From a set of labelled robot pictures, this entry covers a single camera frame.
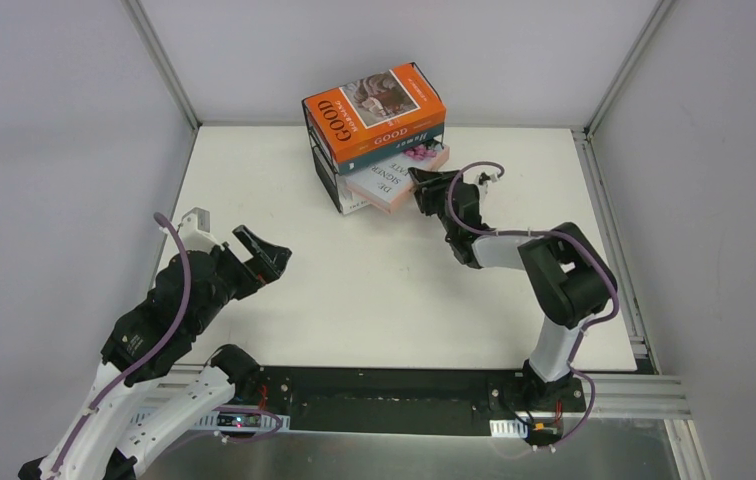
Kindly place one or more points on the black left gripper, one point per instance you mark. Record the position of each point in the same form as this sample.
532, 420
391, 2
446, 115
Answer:
241, 266

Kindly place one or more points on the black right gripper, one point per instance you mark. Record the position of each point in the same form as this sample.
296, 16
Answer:
438, 194

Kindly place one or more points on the pink floral Designer Fate book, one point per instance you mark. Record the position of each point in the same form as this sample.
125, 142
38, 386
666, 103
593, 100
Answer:
389, 183

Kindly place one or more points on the teal Humor book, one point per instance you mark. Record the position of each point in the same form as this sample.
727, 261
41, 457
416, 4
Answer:
383, 147

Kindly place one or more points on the white Singularity book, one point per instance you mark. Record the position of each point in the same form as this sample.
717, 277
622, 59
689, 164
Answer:
350, 205

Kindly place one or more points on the orange Good Morning book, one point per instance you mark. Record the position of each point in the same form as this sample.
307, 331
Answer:
359, 111

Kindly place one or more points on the white Style magazine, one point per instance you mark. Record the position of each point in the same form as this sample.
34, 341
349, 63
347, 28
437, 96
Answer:
356, 182

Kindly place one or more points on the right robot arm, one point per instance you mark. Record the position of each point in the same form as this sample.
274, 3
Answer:
572, 284

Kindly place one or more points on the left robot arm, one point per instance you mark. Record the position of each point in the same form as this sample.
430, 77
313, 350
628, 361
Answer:
198, 282

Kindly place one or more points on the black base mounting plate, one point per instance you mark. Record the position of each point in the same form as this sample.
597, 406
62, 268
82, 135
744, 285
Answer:
409, 401

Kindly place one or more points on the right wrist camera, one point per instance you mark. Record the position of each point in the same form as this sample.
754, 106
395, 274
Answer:
484, 178

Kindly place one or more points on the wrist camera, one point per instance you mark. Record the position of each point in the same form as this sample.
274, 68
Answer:
484, 178
199, 225

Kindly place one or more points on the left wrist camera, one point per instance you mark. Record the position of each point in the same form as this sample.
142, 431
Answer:
199, 225

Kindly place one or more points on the black wire wooden shelf rack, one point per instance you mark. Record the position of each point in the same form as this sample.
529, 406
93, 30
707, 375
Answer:
322, 159

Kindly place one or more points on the aluminium frame rail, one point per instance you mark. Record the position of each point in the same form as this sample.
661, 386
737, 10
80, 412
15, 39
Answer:
611, 396

